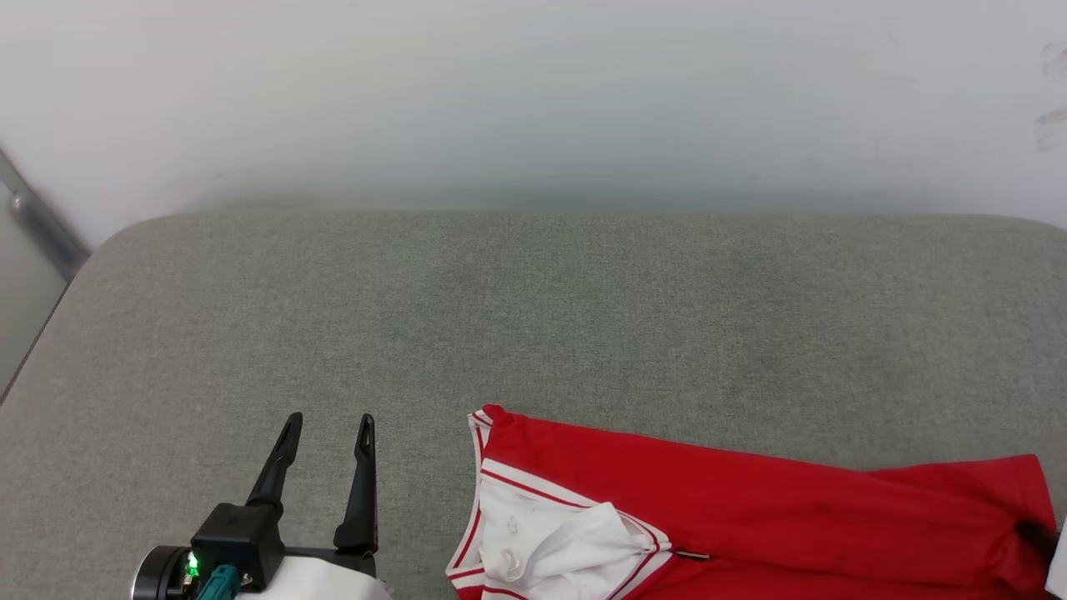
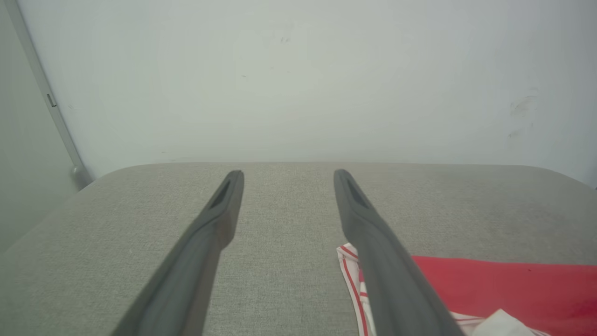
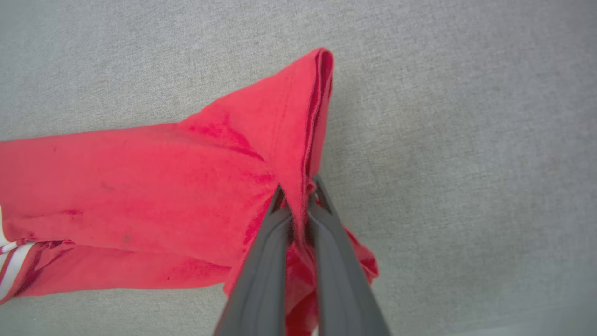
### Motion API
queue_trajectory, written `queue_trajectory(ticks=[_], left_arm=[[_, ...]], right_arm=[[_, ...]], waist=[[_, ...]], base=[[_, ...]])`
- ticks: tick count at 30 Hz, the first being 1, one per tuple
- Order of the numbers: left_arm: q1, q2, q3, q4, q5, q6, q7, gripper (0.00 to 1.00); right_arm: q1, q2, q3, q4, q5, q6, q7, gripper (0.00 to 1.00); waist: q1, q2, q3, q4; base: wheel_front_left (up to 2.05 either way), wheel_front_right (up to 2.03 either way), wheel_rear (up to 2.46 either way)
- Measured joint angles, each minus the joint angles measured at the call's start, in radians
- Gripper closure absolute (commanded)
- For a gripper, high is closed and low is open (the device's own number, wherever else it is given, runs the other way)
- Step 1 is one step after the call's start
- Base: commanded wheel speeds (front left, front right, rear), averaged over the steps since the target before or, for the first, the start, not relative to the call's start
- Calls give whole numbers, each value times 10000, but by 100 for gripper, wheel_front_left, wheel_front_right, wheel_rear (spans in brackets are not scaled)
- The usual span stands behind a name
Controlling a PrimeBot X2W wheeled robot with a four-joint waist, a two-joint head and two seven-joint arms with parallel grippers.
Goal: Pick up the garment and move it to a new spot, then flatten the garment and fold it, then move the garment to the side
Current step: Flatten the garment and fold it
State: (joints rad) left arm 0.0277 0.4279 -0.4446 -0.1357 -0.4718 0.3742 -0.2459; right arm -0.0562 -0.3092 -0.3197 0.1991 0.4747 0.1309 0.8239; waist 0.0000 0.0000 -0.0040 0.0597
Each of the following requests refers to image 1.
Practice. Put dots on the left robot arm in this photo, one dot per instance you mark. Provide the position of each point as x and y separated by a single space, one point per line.
158 575

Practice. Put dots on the grey fabric sofa cushion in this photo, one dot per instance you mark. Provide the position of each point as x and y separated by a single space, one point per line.
542 317

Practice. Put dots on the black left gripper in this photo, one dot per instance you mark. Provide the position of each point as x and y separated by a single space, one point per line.
242 533

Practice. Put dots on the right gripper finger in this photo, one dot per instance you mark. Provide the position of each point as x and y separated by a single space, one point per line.
1036 537

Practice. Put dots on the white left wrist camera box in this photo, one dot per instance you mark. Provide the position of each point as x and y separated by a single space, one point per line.
325 582

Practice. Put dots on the red and white jersey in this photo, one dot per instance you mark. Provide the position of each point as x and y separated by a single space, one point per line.
750 517

